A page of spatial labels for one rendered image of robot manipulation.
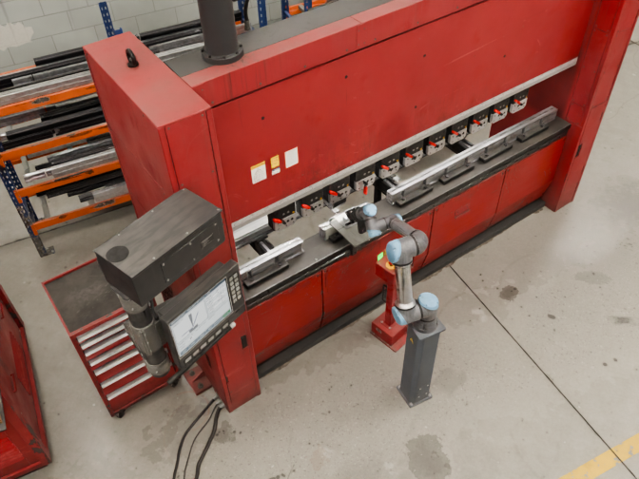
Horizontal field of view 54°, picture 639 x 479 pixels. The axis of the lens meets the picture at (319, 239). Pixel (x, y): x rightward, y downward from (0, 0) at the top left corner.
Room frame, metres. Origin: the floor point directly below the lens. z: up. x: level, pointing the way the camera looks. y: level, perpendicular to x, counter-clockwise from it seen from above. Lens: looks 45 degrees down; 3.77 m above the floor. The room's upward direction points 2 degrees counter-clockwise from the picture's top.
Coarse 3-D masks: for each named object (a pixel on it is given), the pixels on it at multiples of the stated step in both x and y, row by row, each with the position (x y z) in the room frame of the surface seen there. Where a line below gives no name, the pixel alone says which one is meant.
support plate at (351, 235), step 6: (330, 222) 2.87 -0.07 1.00; (336, 222) 2.87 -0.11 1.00; (336, 228) 2.82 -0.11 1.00; (342, 228) 2.82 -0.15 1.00; (348, 228) 2.81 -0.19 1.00; (354, 228) 2.81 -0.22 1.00; (342, 234) 2.76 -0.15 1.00; (348, 234) 2.76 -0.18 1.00; (354, 234) 2.76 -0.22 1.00; (360, 234) 2.76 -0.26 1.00; (366, 234) 2.76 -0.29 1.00; (348, 240) 2.71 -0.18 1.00; (354, 240) 2.70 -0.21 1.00; (360, 240) 2.70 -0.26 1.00; (366, 240) 2.71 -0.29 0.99; (354, 246) 2.66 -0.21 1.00
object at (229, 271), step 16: (208, 272) 1.97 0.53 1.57; (224, 272) 1.94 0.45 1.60; (192, 288) 1.88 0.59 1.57; (208, 288) 1.85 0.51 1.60; (240, 288) 1.99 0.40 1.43; (176, 304) 1.76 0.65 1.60; (192, 304) 1.77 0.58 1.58; (240, 304) 1.97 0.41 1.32; (160, 320) 1.69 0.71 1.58; (224, 320) 1.89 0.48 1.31; (160, 336) 1.73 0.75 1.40; (208, 336) 1.80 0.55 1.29; (176, 352) 1.66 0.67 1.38; (192, 352) 1.72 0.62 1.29
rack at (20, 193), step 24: (240, 0) 4.97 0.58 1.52; (264, 0) 4.54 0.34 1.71; (264, 24) 4.54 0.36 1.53; (48, 96) 3.84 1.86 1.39; (72, 96) 3.90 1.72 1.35; (0, 144) 4.08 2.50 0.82; (48, 144) 3.79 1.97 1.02; (0, 168) 3.63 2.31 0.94; (24, 168) 3.92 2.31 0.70; (96, 168) 3.90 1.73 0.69; (24, 192) 3.66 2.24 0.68; (24, 216) 3.63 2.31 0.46; (48, 216) 3.74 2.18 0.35; (72, 216) 3.77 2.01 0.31
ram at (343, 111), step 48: (528, 0) 3.70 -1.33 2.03; (576, 0) 3.99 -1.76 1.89; (384, 48) 3.06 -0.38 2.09; (432, 48) 3.26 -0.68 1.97; (480, 48) 3.49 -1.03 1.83; (528, 48) 3.76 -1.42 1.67; (576, 48) 4.08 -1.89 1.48; (240, 96) 2.57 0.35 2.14; (288, 96) 2.71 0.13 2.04; (336, 96) 2.88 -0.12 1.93; (384, 96) 3.07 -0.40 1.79; (432, 96) 3.28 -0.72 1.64; (480, 96) 3.54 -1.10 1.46; (240, 144) 2.54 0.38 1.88; (288, 144) 2.70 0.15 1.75; (336, 144) 2.88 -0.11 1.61; (384, 144) 3.08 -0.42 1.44; (240, 192) 2.52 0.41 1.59; (288, 192) 2.69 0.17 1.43
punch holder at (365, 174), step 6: (366, 168) 3.00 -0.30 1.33; (372, 168) 3.03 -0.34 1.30; (354, 174) 2.97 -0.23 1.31; (360, 174) 2.98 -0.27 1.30; (366, 174) 3.00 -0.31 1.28; (372, 174) 3.03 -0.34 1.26; (354, 180) 2.97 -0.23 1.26; (360, 180) 2.98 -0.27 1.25; (366, 180) 3.00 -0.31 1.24; (372, 180) 3.03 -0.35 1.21; (354, 186) 2.97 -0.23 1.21; (360, 186) 2.98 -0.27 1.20
